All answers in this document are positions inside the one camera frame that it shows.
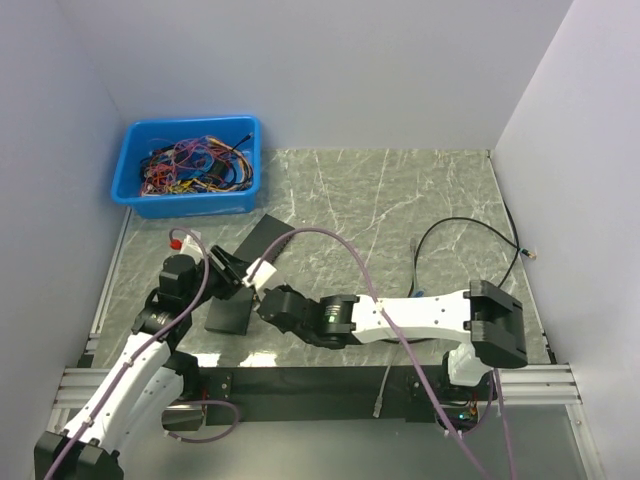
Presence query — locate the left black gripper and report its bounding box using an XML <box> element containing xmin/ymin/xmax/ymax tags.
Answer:
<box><xmin>184</xmin><ymin>244</ymin><xmax>253</xmax><ymax>310</ymax></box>

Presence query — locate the black network switch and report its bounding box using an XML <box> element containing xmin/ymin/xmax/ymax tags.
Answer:
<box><xmin>204</xmin><ymin>288</ymin><xmax>254</xmax><ymax>336</ymax></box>
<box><xmin>233</xmin><ymin>214</ymin><xmax>294</xmax><ymax>264</ymax></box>

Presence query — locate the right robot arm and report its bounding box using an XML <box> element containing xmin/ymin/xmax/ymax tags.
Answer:
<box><xmin>257</xmin><ymin>280</ymin><xmax>528</xmax><ymax>399</ymax></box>

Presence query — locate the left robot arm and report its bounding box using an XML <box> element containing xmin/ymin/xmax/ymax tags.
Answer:
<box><xmin>34</xmin><ymin>246</ymin><xmax>248</xmax><ymax>479</ymax></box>

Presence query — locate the blue plastic bin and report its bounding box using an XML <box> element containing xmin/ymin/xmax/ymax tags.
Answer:
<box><xmin>111</xmin><ymin>115</ymin><xmax>261</xmax><ymax>219</ymax></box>

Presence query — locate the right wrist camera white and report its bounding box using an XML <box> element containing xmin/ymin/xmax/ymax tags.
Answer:
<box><xmin>242</xmin><ymin>258</ymin><xmax>284</xmax><ymax>292</ymax></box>

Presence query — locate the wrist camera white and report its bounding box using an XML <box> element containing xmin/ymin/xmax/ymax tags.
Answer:
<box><xmin>242</xmin><ymin>258</ymin><xmax>284</xmax><ymax>292</ymax></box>
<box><xmin>169</xmin><ymin>230</ymin><xmax>202</xmax><ymax>258</ymax></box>

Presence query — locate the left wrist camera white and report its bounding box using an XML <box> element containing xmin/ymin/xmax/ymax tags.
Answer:
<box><xmin>169</xmin><ymin>230</ymin><xmax>202</xmax><ymax>258</ymax></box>

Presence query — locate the tangled coloured wires bundle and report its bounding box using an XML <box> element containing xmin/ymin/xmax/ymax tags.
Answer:
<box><xmin>137</xmin><ymin>132</ymin><xmax>256</xmax><ymax>197</ymax></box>

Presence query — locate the grey ethernet cable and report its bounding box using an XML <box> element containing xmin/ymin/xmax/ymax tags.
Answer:
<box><xmin>370</xmin><ymin>238</ymin><xmax>426</xmax><ymax>419</ymax></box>

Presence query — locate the long black ethernet cable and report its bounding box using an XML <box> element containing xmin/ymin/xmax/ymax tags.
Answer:
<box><xmin>407</xmin><ymin>199</ymin><xmax>539</xmax><ymax>301</ymax></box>

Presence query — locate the aluminium rail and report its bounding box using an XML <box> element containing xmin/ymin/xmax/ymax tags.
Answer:
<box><xmin>53</xmin><ymin>365</ymin><xmax>582</xmax><ymax>409</ymax></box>

